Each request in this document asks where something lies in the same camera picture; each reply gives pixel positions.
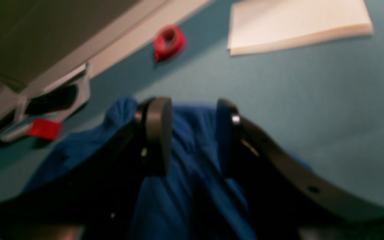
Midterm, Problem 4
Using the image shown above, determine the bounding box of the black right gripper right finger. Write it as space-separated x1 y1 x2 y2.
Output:
216 99 384 240

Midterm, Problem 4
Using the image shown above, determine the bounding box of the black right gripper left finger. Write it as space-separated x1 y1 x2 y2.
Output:
0 97 173 240

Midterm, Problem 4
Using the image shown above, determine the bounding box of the blue t-shirt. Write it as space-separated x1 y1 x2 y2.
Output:
22 97 312 240

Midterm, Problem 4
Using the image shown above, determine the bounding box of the red cube block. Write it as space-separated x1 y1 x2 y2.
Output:
26 118 63 140

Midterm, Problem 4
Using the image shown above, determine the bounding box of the white black marker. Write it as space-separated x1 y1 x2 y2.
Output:
0 123 33 143

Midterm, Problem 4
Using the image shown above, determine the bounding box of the light blue table cloth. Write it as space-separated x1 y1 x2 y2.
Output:
0 0 384 214

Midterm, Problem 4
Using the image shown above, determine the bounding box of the white notepad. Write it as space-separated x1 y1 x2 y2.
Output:
227 0 374 56

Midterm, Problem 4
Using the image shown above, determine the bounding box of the red tape roll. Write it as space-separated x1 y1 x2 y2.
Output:
153 24 187 62

